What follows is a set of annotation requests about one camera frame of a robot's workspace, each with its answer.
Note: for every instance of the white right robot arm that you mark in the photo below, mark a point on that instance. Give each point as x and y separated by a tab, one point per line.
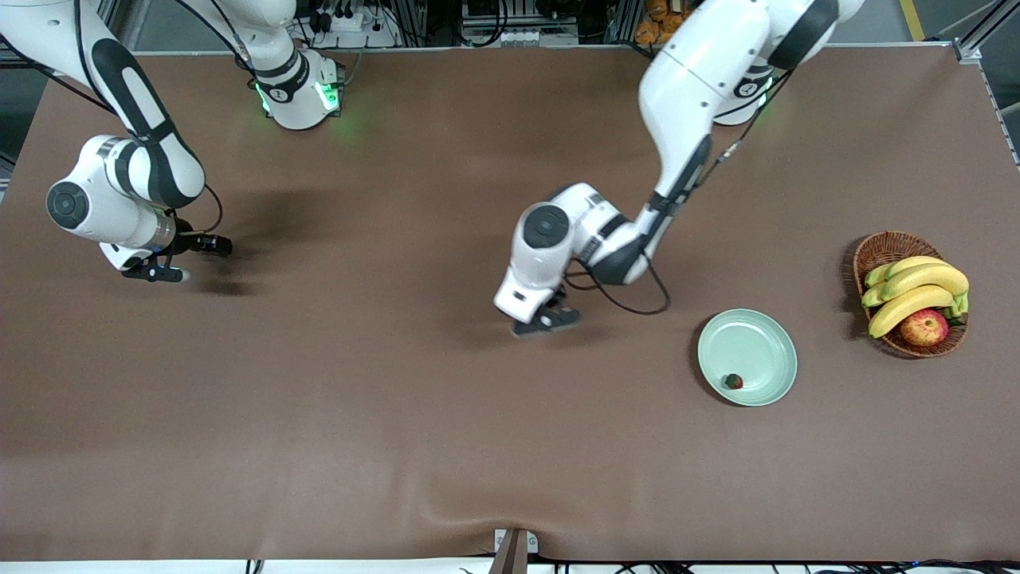
279	96

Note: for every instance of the red apple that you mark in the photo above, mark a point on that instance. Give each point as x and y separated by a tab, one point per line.
924	328

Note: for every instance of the yellow banana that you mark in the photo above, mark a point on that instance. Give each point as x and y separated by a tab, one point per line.
908	265
932	277
908	305

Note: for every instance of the table cover cloth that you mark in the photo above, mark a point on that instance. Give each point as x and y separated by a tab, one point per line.
478	438

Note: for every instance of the pale green plate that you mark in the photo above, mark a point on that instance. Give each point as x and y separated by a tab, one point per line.
757	351

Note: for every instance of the grey metal table clamp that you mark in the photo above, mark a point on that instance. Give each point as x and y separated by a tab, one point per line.
514	550

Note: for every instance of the bag of orange buns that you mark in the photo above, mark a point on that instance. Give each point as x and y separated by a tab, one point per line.
657	28

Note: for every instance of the white power strip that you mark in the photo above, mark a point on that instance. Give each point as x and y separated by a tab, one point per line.
355	22

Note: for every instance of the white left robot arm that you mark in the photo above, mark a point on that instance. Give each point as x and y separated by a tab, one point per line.
693	80

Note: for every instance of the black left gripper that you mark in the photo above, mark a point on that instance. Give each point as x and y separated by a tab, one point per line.
552	301

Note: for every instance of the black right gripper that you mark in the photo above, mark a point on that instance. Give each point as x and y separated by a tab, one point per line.
190	241

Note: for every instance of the brown wicker basket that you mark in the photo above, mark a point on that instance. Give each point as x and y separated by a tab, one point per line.
880	249

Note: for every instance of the aluminium frame profile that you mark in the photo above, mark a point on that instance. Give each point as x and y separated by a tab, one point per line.
967	49

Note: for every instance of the red strawberry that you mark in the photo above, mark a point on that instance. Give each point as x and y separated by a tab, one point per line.
733	381

